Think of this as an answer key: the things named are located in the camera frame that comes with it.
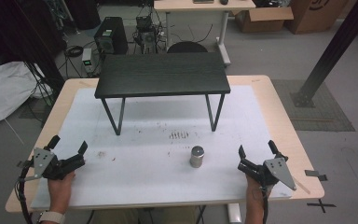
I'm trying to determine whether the small black wooden table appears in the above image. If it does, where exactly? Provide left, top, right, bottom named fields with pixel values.
left=93, top=51, right=232, bottom=136

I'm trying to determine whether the small grey power supply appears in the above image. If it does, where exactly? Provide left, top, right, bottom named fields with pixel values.
left=81, top=48, right=95, bottom=75

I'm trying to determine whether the white table foot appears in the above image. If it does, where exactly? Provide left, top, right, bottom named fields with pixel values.
left=227, top=203, right=242, bottom=224

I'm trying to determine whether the black computer tower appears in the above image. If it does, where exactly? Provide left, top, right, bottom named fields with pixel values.
left=93, top=16, right=130, bottom=56

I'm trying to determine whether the black metal post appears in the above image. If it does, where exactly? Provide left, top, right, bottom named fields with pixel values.
left=290, top=0, right=358, bottom=108

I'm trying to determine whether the large printed cardboard box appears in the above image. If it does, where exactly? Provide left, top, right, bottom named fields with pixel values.
left=283, top=0, right=350, bottom=35

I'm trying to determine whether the person's right hand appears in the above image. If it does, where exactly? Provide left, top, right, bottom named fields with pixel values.
left=244, top=173, right=272, bottom=204

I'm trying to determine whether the person's left hand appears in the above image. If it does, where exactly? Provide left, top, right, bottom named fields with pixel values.
left=47, top=170, right=76, bottom=216

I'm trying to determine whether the open cardboard box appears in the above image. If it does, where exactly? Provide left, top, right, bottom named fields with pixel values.
left=233, top=6, right=295, bottom=35

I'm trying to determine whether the white wristwatch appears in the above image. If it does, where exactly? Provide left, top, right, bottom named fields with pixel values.
left=37, top=210, right=66, bottom=224

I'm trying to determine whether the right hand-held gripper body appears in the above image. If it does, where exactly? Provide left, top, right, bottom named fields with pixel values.
left=237, top=157, right=297, bottom=191

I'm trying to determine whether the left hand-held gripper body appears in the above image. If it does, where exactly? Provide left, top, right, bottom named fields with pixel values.
left=16, top=147, right=86, bottom=182

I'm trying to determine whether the black round stool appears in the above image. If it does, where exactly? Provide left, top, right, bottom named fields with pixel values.
left=166, top=40, right=209, bottom=54

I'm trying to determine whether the open electronics unit with cables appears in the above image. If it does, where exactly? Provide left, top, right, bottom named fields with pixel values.
left=132, top=14, right=166, bottom=54

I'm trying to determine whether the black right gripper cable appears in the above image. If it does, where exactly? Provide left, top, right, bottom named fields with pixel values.
left=260, top=186, right=270, bottom=224

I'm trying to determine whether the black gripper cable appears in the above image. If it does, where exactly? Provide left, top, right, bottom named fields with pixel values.
left=260, top=186, right=270, bottom=224
left=14, top=161, right=34, bottom=224

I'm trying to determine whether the white table mat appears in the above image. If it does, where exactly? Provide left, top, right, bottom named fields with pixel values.
left=30, top=85, right=294, bottom=211

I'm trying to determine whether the black curtain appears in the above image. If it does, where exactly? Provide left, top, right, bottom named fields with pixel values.
left=0, top=0, right=67, bottom=97

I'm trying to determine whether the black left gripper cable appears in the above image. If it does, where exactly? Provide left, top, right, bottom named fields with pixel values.
left=14, top=161, right=34, bottom=224

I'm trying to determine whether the dark grey floor mat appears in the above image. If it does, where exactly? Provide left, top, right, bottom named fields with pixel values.
left=271, top=78, right=356, bottom=133

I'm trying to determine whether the coiled black cable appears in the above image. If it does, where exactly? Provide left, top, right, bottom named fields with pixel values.
left=63, top=45, right=85, bottom=59

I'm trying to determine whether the white cloth sheet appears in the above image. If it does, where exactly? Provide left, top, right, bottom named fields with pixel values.
left=0, top=50, right=53, bottom=127

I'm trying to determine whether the black tape piece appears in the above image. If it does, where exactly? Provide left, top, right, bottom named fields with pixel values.
left=304, top=169, right=328, bottom=182

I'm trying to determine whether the silver metal cylinder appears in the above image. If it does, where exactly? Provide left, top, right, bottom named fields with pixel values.
left=189, top=145, right=206, bottom=169

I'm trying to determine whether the black tape cross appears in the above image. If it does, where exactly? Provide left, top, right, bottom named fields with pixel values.
left=306, top=198, right=337, bottom=215

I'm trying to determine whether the light wooden desk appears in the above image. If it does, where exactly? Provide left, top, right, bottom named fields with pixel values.
left=153, top=0, right=257, bottom=67

